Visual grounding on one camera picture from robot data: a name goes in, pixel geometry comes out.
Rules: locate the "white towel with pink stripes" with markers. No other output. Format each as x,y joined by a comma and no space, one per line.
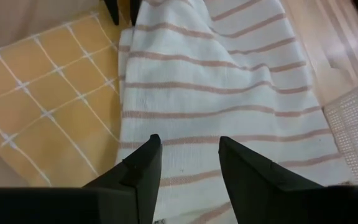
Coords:
213,93

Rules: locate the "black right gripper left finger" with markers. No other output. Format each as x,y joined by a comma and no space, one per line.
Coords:
145,174

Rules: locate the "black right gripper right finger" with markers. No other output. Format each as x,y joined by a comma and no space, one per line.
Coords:
253,186

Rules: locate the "yellow checked towel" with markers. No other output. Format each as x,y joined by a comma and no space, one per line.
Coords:
57,99

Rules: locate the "white perforated plastic basket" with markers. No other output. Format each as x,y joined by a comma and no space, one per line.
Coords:
356,130

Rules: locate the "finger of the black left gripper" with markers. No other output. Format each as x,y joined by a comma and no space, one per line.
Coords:
135,11
113,11

